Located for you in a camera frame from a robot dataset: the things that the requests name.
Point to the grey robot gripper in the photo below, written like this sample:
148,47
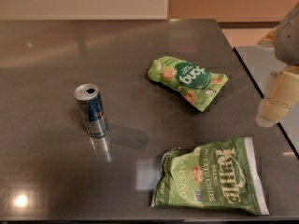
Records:
289,42

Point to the green jalapeno kettle chip bag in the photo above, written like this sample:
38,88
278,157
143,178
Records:
218,176

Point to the green rice chip bag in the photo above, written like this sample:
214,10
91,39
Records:
194,83

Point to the grey side table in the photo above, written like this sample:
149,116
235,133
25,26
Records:
260,64

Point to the blue silver energy drink can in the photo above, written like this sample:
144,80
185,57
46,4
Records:
91,109

